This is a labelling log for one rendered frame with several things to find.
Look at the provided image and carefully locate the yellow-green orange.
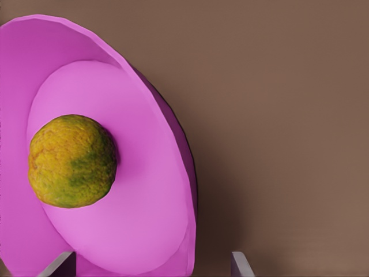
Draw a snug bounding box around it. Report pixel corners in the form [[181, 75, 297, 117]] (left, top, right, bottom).
[[27, 114, 118, 208]]

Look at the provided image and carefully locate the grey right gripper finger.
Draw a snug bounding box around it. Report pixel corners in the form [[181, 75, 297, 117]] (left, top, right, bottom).
[[37, 250, 78, 277]]

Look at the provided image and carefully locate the pink plate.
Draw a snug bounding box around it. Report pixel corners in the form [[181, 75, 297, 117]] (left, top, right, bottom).
[[0, 13, 199, 277]]

